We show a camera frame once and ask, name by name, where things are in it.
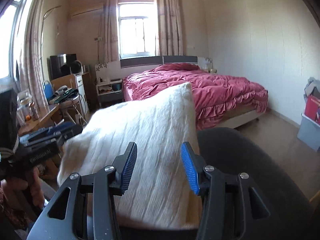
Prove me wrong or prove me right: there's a white knit sweater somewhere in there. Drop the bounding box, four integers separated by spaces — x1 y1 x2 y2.
57 83 201 230

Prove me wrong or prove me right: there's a blue folding chair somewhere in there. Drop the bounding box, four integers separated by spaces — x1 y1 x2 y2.
42 80 54 102

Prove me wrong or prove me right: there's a grey clothes pile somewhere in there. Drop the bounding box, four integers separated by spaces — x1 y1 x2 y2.
304 77 320 99

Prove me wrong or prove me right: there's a person's left hand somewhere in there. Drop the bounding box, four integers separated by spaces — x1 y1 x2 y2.
1 167 44 210

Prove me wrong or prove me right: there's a round stool with items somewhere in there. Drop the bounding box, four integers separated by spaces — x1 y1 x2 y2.
48 85 87 126

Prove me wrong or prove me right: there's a wooden desk with drawers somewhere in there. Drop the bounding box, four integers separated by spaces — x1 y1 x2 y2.
51 74 89 119

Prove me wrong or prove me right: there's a white bedside table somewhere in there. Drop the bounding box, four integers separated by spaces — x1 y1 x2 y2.
96 79 124 107

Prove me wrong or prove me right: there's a grey plastic storage bin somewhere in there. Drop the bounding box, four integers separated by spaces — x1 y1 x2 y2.
297 114 320 152

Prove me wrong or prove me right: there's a red ruffled duvet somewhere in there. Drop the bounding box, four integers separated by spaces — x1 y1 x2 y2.
123 63 268 130

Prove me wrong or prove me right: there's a red fabric storage box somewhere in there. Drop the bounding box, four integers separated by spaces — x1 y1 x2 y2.
304 95 320 124

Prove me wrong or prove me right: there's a beige patterned curtain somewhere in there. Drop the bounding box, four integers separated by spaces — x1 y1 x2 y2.
154 0 183 56

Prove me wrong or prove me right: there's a bed with white frame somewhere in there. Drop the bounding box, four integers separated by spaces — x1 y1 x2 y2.
94 55 269 131

